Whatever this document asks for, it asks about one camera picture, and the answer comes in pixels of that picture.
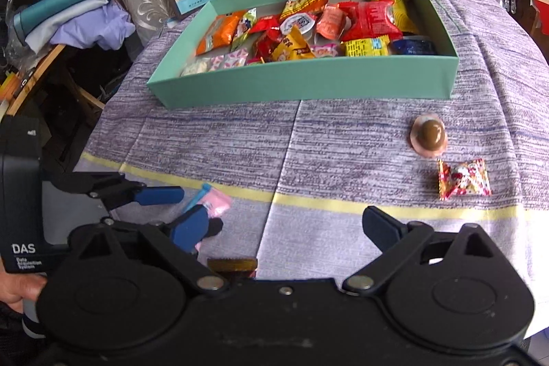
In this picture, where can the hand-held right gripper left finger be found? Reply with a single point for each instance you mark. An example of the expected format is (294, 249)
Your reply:
(191, 226)

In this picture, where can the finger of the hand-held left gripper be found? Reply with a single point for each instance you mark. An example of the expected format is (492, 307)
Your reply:
(216, 228)
(158, 194)

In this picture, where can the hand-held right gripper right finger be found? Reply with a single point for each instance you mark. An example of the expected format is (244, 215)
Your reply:
(381, 228)

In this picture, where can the brown jelly cup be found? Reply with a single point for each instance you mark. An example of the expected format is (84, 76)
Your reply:
(431, 133)

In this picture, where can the clear nougat packet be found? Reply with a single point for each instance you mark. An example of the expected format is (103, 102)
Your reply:
(196, 68)

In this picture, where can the pink patterned snack packet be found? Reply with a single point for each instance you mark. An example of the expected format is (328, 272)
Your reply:
(229, 59)

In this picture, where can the teal cardboard box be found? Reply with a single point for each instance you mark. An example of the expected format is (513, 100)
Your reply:
(300, 83)

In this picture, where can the yellow printed snack packet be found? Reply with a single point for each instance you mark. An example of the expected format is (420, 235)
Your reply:
(366, 47)

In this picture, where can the dark red large packet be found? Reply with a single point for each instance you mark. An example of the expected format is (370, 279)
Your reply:
(266, 44)

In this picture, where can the blue snack packet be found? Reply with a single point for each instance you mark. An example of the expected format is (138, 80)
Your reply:
(414, 46)

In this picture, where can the pink white snack packet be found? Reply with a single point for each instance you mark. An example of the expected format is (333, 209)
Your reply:
(326, 50)

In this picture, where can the green snack packet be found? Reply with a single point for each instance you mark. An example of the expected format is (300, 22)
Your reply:
(243, 27)

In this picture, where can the plain red snack packet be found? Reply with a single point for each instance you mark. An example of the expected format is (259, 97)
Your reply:
(266, 23)

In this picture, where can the bright red snack packet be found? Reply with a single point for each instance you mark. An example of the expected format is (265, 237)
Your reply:
(369, 18)

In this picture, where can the salmon pink snack packet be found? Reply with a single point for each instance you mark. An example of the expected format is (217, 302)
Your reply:
(332, 21)

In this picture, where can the white lid jelly cup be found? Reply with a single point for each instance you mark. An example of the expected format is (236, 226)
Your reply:
(300, 23)

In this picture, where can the person's left hand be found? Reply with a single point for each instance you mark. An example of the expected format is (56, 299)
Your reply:
(17, 291)

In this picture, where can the brown gold wrapped candy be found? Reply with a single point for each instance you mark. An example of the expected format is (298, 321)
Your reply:
(231, 265)

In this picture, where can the red white candy packet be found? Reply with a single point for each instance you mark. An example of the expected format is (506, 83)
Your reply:
(465, 179)

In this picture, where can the purple striped tablecloth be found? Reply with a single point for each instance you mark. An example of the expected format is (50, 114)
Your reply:
(343, 134)

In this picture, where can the wooden folding stand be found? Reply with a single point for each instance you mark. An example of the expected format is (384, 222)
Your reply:
(38, 74)

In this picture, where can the lavender cloth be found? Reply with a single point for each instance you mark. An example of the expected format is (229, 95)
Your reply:
(94, 29)

